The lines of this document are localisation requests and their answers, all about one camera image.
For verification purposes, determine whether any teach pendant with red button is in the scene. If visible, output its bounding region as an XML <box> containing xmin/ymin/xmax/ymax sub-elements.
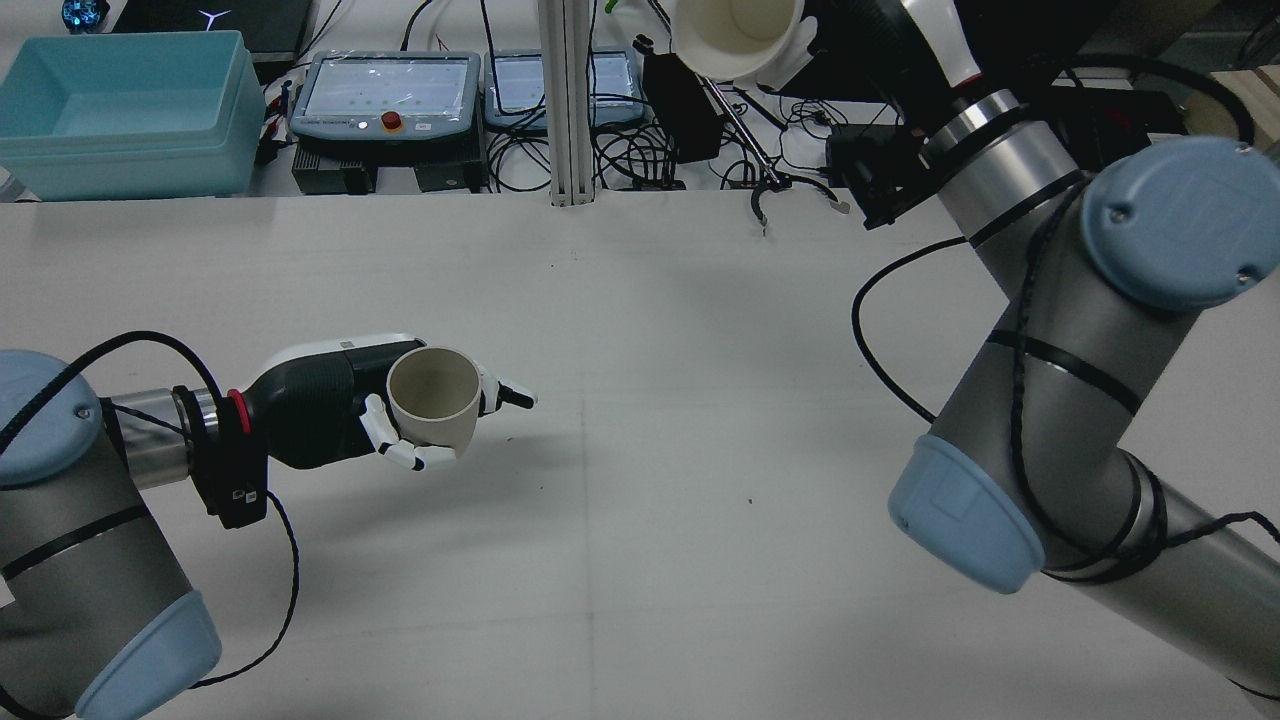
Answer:
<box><xmin>289</xmin><ymin>50</ymin><xmax>484</xmax><ymax>143</ymax></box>

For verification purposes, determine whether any small black box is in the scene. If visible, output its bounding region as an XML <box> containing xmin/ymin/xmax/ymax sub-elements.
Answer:
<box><xmin>414</xmin><ymin>150</ymin><xmax>490</xmax><ymax>194</ymax></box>
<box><xmin>291</xmin><ymin>150</ymin><xmax>379</xmax><ymax>197</ymax></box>

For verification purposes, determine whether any black equipment box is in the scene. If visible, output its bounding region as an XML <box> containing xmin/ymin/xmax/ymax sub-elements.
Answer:
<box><xmin>1050</xmin><ymin>85</ymin><xmax>1196</xmax><ymax>171</ymax></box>

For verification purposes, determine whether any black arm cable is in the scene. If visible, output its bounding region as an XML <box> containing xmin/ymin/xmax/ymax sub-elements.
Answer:
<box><xmin>0</xmin><ymin>330</ymin><xmax>302</xmax><ymax>720</ymax></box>
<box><xmin>851</xmin><ymin>178</ymin><xmax>1280</xmax><ymax>591</ymax></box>

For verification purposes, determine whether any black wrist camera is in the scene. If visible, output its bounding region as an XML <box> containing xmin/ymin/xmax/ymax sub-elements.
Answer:
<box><xmin>826</xmin><ymin>124</ymin><xmax>943</xmax><ymax>232</ymax></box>
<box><xmin>174</xmin><ymin>385</ymin><xmax>270</xmax><ymax>531</ymax></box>

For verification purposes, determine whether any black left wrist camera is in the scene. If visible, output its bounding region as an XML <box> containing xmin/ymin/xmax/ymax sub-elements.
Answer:
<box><xmin>174</xmin><ymin>385</ymin><xmax>270</xmax><ymax>531</ymax></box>

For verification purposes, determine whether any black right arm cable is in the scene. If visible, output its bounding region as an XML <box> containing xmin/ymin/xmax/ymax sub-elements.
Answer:
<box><xmin>851</xmin><ymin>178</ymin><xmax>1280</xmax><ymax>591</ymax></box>

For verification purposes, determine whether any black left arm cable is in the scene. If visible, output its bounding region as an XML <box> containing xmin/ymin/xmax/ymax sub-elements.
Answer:
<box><xmin>0</xmin><ymin>330</ymin><xmax>302</xmax><ymax>720</ymax></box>

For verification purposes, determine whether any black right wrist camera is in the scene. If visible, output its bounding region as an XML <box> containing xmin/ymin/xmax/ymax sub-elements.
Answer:
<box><xmin>826</xmin><ymin>124</ymin><xmax>943</xmax><ymax>232</ymax></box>

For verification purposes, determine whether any black laptop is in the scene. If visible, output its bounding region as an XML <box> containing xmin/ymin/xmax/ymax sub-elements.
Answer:
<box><xmin>108</xmin><ymin>0</ymin><xmax>314</xmax><ymax>57</ymax></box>

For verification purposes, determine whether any black power adapter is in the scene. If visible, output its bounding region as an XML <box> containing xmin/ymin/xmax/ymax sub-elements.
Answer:
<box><xmin>640</xmin><ymin>50</ymin><xmax>728</xmax><ymax>164</ymax></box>

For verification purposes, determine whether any white paper cup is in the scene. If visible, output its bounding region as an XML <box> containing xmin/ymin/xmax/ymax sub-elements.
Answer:
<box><xmin>669</xmin><ymin>0</ymin><xmax>807</xmax><ymax>87</ymax></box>

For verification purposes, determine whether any teach pendant without button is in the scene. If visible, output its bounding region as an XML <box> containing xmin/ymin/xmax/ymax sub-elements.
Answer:
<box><xmin>484</xmin><ymin>47</ymin><xmax>647</xmax><ymax>132</ymax></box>

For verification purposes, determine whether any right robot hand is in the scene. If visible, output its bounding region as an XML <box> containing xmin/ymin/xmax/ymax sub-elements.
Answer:
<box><xmin>735</xmin><ymin>0</ymin><xmax>986</xmax><ymax>126</ymax></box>

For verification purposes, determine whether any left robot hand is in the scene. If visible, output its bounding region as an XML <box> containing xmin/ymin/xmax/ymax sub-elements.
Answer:
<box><xmin>245</xmin><ymin>333</ymin><xmax>538</xmax><ymax>473</ymax></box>

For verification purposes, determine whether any beige ceramic cup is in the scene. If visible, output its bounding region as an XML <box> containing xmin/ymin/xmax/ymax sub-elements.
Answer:
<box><xmin>386</xmin><ymin>346</ymin><xmax>483</xmax><ymax>451</ymax></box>

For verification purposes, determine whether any light wooden board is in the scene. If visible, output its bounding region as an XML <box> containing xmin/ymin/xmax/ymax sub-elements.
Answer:
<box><xmin>1208</xmin><ymin>65</ymin><xmax>1280</xmax><ymax>153</ymax></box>

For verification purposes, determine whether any turquoise plastic bin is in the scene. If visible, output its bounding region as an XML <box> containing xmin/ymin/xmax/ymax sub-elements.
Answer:
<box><xmin>0</xmin><ymin>30</ymin><xmax>267</xmax><ymax>202</ymax></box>

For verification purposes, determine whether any aluminium profile post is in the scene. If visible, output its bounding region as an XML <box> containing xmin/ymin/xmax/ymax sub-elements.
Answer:
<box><xmin>538</xmin><ymin>0</ymin><xmax>599</xmax><ymax>208</ymax></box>

